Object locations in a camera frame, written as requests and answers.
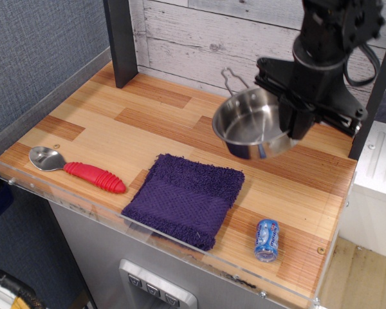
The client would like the blue gum container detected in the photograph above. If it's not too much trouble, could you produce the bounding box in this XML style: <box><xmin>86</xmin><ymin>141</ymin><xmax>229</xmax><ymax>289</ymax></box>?
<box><xmin>254</xmin><ymin>219</ymin><xmax>280</xmax><ymax>263</ymax></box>

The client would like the clear acrylic table guard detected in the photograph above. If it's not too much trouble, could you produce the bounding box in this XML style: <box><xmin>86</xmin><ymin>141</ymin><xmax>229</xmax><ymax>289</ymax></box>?
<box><xmin>0</xmin><ymin>51</ymin><xmax>356</xmax><ymax>308</ymax></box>

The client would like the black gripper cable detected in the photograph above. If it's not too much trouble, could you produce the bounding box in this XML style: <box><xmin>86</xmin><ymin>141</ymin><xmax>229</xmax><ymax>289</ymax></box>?
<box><xmin>343</xmin><ymin>41</ymin><xmax>381</xmax><ymax>87</ymax></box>

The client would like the black braided cable bundle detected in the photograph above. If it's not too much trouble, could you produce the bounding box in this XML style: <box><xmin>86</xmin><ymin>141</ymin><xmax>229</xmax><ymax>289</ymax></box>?
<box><xmin>0</xmin><ymin>275</ymin><xmax>46</xmax><ymax>309</ymax></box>

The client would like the dark frame post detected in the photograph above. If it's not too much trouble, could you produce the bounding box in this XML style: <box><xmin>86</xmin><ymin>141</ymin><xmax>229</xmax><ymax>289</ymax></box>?
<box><xmin>349</xmin><ymin>52</ymin><xmax>386</xmax><ymax>160</ymax></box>
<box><xmin>103</xmin><ymin>0</ymin><xmax>138</xmax><ymax>88</ymax></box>

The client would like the small stainless steel pot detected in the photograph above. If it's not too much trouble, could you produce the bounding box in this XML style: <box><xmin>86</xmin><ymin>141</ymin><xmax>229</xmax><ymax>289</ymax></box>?
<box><xmin>212</xmin><ymin>67</ymin><xmax>299</xmax><ymax>160</ymax></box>

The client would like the spoon with red handle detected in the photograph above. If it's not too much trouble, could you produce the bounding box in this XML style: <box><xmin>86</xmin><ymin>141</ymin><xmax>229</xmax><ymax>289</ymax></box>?
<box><xmin>29</xmin><ymin>146</ymin><xmax>126</xmax><ymax>194</ymax></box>

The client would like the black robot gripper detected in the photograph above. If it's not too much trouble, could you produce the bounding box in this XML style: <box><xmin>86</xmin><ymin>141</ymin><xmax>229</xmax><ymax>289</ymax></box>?
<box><xmin>255</xmin><ymin>1</ymin><xmax>385</xmax><ymax>140</ymax></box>

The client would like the dark right frame post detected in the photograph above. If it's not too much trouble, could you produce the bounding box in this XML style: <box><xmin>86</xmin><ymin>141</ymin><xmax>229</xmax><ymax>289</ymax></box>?
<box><xmin>349</xmin><ymin>52</ymin><xmax>386</xmax><ymax>160</ymax></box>

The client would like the silver dispenser button panel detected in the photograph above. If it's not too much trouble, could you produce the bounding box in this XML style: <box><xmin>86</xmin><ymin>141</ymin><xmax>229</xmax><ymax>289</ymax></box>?
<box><xmin>118</xmin><ymin>259</ymin><xmax>198</xmax><ymax>308</ymax></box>

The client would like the purple folded towel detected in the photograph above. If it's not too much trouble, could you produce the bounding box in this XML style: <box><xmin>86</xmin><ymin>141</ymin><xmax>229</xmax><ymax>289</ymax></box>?
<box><xmin>122</xmin><ymin>154</ymin><xmax>245</xmax><ymax>251</ymax></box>

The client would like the dark left frame post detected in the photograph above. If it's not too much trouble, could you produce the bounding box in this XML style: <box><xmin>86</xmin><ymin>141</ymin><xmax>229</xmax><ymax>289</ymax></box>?
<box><xmin>103</xmin><ymin>0</ymin><xmax>138</xmax><ymax>88</ymax></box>

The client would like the white side cabinet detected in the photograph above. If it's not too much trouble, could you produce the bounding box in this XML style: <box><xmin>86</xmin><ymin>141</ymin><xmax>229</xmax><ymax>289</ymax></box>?
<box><xmin>339</xmin><ymin>122</ymin><xmax>386</xmax><ymax>256</ymax></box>

